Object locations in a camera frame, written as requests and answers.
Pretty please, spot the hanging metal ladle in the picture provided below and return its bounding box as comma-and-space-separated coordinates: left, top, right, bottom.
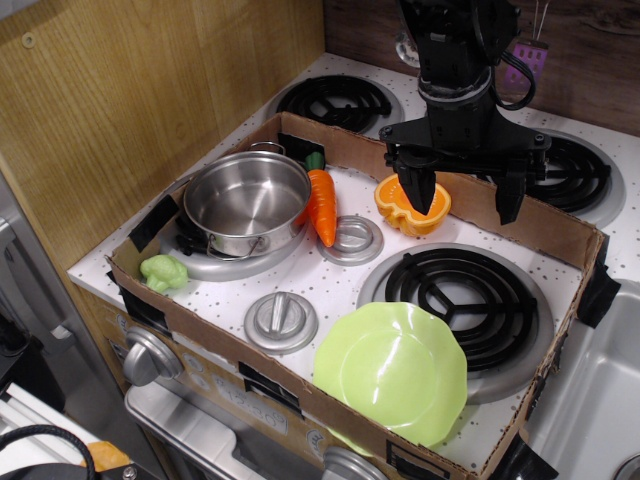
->
395, 31, 420, 69

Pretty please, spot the silver oven front knob left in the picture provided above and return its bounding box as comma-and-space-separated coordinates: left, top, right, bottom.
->
123, 327, 184, 387

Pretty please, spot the green toy broccoli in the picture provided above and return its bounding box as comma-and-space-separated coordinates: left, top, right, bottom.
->
140, 254, 188, 293

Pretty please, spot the purple spatula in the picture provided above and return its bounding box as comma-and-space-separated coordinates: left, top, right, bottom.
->
502, 1, 549, 94

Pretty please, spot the silver stovetop knob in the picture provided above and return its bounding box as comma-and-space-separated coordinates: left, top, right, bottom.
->
244, 291, 319, 354
317, 215, 384, 266

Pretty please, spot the silver oven knob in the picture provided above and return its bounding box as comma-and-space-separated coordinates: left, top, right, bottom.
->
321, 446, 387, 480
123, 327, 184, 387

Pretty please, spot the light green plastic plate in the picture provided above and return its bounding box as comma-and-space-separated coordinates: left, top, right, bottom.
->
313, 302, 468, 447

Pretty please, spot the back left black burner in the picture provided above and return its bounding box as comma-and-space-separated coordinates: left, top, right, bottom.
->
266, 75, 404, 139

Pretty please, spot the back right black burner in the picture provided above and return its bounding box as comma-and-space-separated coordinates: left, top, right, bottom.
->
526, 129, 626, 228

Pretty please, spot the front right black burner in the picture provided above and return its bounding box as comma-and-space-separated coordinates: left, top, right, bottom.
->
357, 243, 555, 405

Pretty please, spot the silver oven door handle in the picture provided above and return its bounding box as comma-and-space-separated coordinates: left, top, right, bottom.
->
125, 383, 322, 479

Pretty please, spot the silver oven front knob right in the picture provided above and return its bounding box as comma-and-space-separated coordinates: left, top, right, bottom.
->
321, 446, 387, 480

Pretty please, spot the black cable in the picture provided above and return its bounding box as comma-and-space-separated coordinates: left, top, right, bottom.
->
0, 424, 97, 480

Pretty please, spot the orange toy carrot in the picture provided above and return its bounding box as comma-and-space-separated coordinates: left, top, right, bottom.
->
304, 152, 337, 247

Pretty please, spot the stainless steel pot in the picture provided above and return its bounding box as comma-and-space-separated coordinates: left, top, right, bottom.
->
183, 148, 312, 261

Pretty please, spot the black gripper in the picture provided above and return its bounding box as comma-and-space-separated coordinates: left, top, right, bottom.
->
379, 93, 551, 225

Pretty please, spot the silver stovetop knob upper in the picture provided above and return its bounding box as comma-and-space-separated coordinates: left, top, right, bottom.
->
317, 215, 384, 266

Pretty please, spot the silver stovetop knob lower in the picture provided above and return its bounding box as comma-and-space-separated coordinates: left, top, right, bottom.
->
244, 291, 319, 354

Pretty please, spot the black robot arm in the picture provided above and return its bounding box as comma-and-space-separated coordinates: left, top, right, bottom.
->
379, 1, 551, 224

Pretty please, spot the orange toy pumpkin half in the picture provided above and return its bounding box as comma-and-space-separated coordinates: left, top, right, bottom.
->
374, 174, 452, 237

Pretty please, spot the grey toy sink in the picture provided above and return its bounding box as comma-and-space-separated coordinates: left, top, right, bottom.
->
527, 280, 639, 479

